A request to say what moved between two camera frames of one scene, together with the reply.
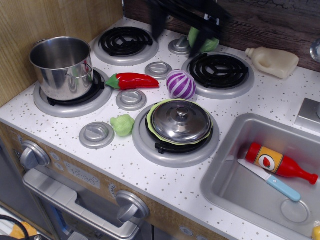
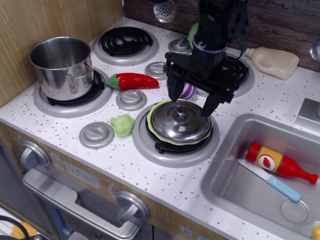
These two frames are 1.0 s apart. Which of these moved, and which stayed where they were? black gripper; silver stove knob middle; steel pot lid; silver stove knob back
Moved: black gripper
Stayed: silver stove knob middle; steel pot lid; silver stove knob back
